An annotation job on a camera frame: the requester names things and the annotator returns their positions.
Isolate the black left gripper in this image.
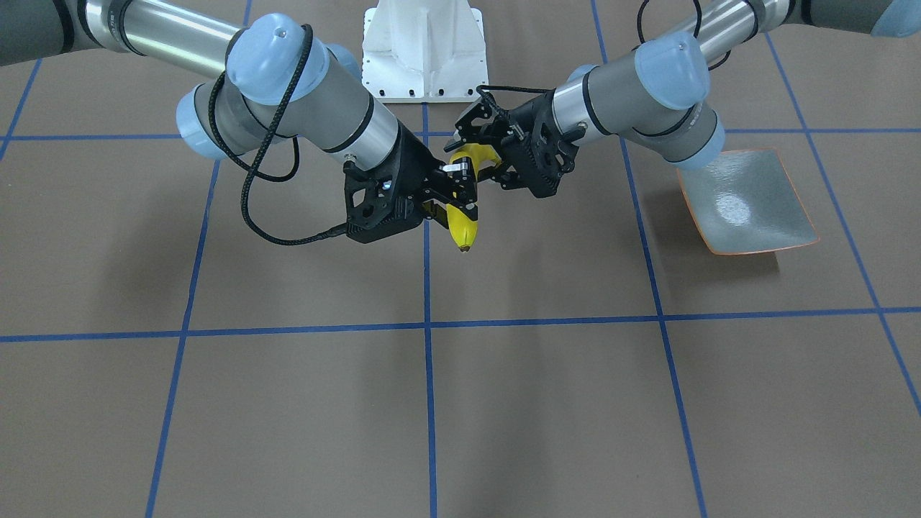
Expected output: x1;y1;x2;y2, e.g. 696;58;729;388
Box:
453;91;578;198

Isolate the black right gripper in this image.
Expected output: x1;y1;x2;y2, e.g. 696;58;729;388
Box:
343;132;478;243

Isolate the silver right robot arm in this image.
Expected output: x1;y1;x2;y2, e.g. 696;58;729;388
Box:
2;1;477;250

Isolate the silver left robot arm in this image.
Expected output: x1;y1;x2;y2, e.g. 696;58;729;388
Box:
445;1;920;198

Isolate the blue square plate orange rim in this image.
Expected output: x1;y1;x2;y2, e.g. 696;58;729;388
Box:
678;147;820;256

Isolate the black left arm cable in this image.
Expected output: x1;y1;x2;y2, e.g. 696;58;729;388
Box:
476;0;732;97

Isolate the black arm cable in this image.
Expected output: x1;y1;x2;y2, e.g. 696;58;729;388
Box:
476;0;732;97
209;24;350;246

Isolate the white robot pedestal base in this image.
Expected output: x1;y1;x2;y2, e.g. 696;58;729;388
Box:
360;1;489;103

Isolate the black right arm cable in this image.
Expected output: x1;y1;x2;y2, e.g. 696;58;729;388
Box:
209;24;350;246

